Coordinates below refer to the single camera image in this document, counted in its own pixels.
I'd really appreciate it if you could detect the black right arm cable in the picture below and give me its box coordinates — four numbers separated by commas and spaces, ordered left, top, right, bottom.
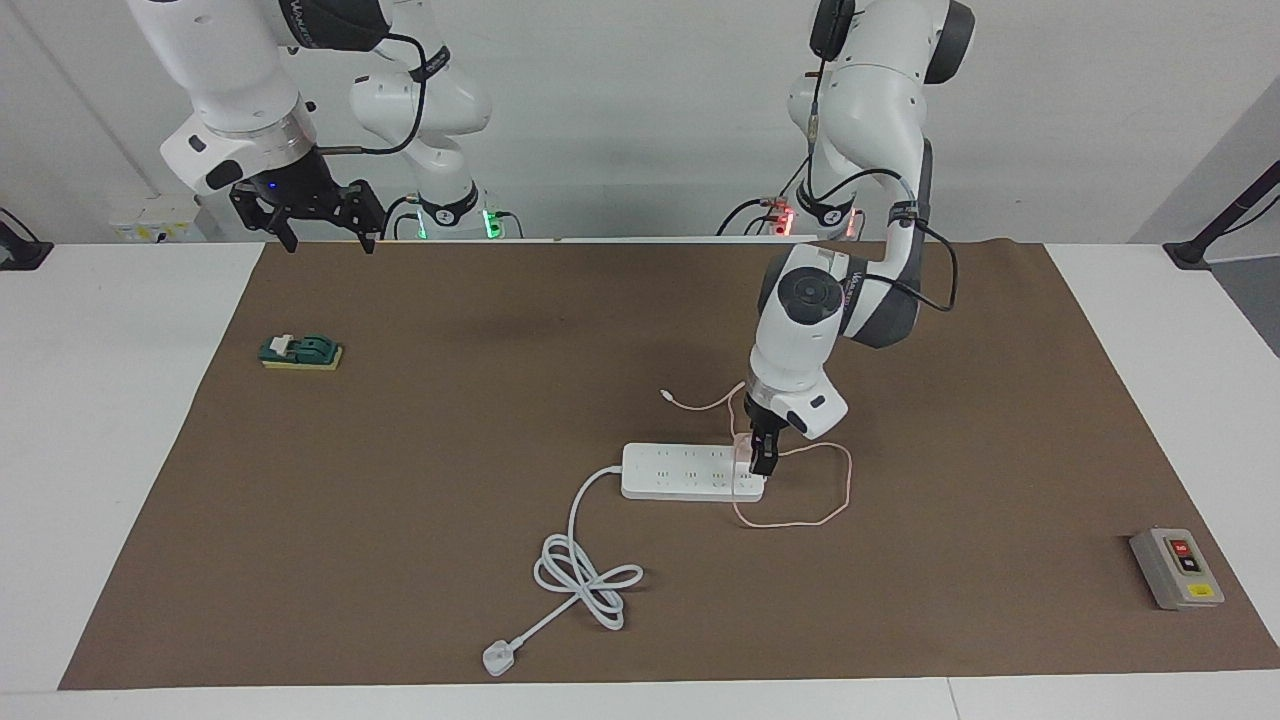
320, 30, 433, 158

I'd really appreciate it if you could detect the white power strip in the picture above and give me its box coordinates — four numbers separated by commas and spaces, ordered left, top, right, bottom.
620, 443, 769, 503

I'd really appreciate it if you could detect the black clamp stand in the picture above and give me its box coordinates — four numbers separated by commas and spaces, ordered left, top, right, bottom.
0, 208, 53, 271
1163, 160, 1280, 271

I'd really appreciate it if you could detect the brown table mat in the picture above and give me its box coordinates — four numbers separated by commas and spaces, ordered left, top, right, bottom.
58, 240, 1280, 691

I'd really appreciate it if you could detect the pink charging cable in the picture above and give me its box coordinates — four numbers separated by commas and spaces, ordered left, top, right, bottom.
660, 380, 854, 529

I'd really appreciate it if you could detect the white power strip cord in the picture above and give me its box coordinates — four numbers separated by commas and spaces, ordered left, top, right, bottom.
482, 465, 646, 679

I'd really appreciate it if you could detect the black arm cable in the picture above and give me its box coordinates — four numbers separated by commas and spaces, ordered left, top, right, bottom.
320, 30, 433, 158
805, 55, 959, 313

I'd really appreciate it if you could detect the green knife switch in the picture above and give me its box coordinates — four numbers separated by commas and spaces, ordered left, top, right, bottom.
259, 333, 344, 372

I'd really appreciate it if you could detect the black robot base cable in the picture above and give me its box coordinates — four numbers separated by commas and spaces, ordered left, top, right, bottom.
715, 165, 813, 238
379, 195, 426, 241

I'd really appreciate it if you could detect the white wall socket box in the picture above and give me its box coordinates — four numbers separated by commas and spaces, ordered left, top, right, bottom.
108, 195, 237, 244

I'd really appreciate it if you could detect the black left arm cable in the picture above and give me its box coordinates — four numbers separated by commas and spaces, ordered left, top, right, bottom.
805, 55, 959, 313

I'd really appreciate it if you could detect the grey on-off switch box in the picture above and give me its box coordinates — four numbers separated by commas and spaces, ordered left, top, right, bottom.
1129, 527, 1226, 612

